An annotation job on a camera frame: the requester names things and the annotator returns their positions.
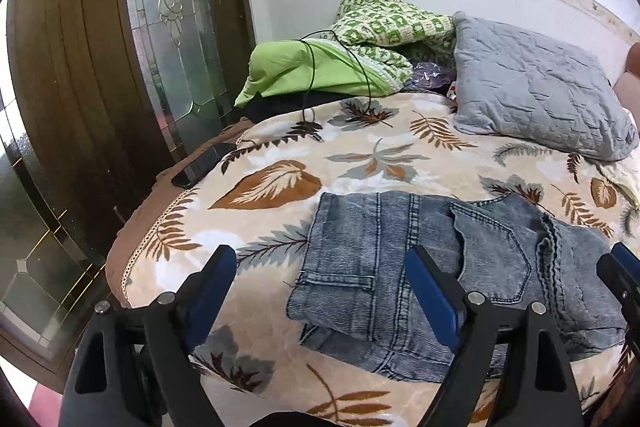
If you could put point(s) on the black smartphone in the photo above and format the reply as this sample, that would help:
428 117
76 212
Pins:
198 168

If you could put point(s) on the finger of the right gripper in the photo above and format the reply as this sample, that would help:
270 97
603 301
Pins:
619 271

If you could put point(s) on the leaf pattern beige blanket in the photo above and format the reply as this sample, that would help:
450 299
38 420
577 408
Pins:
261 199

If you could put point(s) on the wooden glass door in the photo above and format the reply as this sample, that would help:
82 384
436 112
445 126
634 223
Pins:
97 98

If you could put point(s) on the blue denim pants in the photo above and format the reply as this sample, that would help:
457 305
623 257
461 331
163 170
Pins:
384 276

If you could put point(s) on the green patterned quilt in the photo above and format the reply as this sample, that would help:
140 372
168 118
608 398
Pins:
368 50

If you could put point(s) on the white cream pillow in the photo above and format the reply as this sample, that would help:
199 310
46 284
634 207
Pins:
624 175

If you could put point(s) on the purple cloth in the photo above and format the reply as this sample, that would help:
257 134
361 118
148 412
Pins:
429 76

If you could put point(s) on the grey quilted pillow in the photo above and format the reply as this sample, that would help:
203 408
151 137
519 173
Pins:
518 83

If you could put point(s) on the pink headboard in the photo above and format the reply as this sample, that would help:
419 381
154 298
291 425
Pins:
627 88

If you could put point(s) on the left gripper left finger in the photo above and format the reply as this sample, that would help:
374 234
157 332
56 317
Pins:
132 366

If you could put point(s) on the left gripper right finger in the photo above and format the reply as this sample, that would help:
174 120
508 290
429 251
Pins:
537 386

